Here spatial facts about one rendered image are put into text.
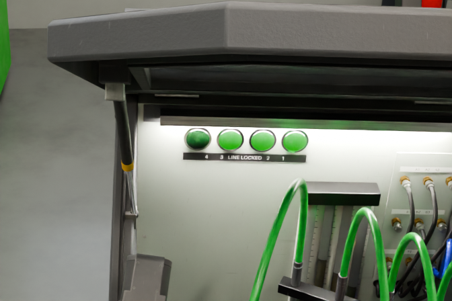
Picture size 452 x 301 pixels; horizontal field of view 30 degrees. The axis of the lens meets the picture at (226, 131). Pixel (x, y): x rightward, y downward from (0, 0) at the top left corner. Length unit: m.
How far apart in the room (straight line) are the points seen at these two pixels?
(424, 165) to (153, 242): 0.55
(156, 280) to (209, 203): 0.62
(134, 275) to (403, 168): 0.75
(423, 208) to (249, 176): 0.36
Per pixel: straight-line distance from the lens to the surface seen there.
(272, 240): 1.28
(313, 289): 1.67
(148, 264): 1.04
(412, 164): 1.64
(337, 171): 1.62
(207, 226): 1.67
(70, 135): 4.23
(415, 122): 1.56
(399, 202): 1.69
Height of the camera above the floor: 2.18
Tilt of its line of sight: 31 degrees down
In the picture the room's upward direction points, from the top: 4 degrees clockwise
